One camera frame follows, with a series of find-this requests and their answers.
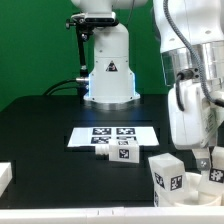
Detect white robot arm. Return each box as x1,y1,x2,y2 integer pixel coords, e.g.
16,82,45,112
71,0,224,170

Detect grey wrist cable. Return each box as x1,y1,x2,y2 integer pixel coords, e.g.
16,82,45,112
162,0,224,112

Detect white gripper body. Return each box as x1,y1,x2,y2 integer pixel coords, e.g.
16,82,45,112
168,81,224,150

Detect white marker sheet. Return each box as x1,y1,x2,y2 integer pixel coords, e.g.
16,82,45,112
68,126,159,147

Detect white front fence bar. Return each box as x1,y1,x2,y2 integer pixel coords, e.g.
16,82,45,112
0,206,224,224

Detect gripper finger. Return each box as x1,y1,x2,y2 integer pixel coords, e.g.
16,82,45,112
192,148,211,172

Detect black cables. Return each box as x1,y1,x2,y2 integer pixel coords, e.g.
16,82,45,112
43,79,86,97

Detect white fence bar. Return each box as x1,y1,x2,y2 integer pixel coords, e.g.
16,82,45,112
0,162,12,197
0,206,224,224

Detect white left fence bar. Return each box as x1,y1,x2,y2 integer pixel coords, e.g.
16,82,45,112
0,162,12,197

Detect camera on black stand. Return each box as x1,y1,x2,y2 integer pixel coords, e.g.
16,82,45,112
65,12,119,85

